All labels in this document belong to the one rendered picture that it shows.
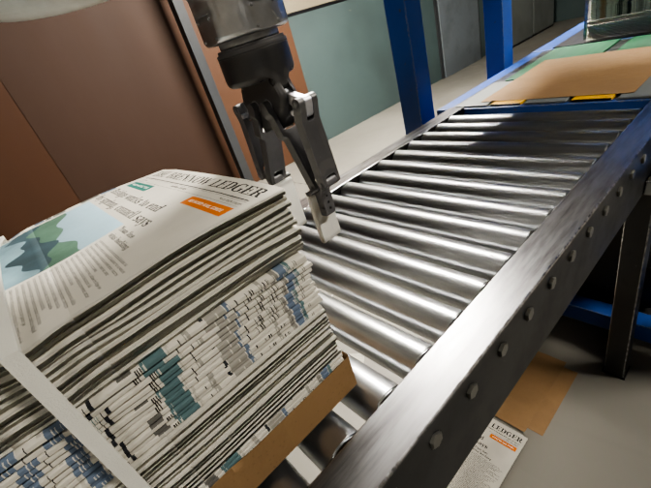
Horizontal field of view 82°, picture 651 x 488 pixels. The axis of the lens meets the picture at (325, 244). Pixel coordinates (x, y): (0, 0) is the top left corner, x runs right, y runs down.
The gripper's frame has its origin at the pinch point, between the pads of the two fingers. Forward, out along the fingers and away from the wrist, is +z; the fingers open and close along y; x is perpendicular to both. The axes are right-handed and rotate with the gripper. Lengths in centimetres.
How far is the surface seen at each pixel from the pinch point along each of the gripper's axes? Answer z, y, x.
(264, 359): 1.3, 14.8, -17.6
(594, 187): 13.0, 20.4, 38.9
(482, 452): 92, 3, 28
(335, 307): 13.0, 3.1, -2.5
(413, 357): 13.3, 16.7, -3.6
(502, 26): 0, -45, 145
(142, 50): -40, -292, 91
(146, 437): 0.1, 14.4, -26.8
